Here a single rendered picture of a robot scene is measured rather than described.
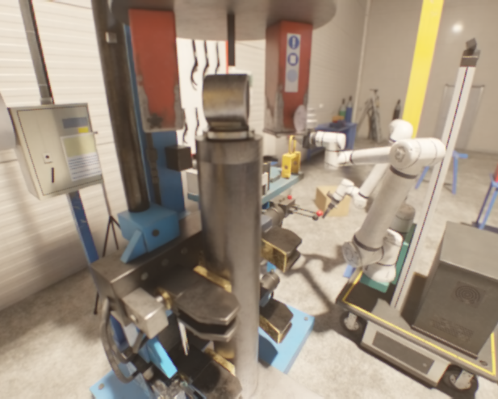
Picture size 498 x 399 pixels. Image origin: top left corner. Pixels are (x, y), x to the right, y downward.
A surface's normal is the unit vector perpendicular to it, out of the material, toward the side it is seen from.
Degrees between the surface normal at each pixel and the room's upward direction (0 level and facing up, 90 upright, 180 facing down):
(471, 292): 90
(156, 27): 90
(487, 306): 90
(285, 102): 90
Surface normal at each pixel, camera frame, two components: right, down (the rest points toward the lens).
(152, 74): 0.34, 0.37
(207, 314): 0.00, -0.92
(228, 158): 0.07, 0.40
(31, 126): 0.82, 0.23
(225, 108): -0.10, 0.61
